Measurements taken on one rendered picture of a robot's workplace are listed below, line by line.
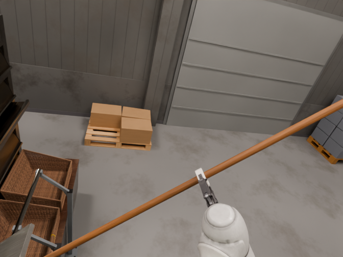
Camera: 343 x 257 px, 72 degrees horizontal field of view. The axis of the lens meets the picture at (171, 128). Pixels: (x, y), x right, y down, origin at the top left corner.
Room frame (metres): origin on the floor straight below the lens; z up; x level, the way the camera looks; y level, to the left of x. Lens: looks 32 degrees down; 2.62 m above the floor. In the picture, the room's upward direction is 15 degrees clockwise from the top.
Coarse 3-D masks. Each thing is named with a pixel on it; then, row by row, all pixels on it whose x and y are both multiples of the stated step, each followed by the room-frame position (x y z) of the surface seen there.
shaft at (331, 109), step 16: (320, 112) 0.87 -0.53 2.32; (288, 128) 0.84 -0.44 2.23; (256, 144) 0.82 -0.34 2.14; (272, 144) 0.81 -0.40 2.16; (240, 160) 0.78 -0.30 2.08; (208, 176) 0.74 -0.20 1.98; (176, 192) 0.70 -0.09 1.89; (144, 208) 0.67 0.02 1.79; (112, 224) 0.63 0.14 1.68; (80, 240) 0.59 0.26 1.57; (48, 256) 0.54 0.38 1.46
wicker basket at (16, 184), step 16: (16, 160) 1.57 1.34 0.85; (32, 160) 1.75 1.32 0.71; (48, 160) 1.80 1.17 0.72; (64, 160) 1.84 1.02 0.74; (16, 176) 1.47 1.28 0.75; (32, 176) 1.65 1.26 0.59; (48, 176) 1.71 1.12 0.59; (64, 176) 1.76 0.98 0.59; (16, 192) 1.37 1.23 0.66; (48, 192) 1.52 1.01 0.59
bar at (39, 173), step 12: (36, 180) 1.15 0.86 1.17; (48, 180) 1.25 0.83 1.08; (72, 192) 1.33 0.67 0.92; (24, 204) 0.94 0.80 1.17; (72, 204) 1.33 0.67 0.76; (72, 216) 1.33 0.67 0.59; (12, 228) 0.77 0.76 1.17; (72, 228) 1.33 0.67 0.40; (36, 240) 0.81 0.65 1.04; (72, 252) 1.32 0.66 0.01
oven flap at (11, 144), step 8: (8, 144) 1.55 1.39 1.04; (16, 144) 1.66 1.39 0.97; (0, 152) 1.41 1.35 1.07; (8, 152) 1.50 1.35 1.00; (16, 152) 1.57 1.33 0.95; (0, 160) 1.37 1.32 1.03; (8, 160) 1.45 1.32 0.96; (0, 168) 1.32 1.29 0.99; (8, 168) 1.38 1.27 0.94; (0, 176) 1.27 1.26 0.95; (0, 184) 1.21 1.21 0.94
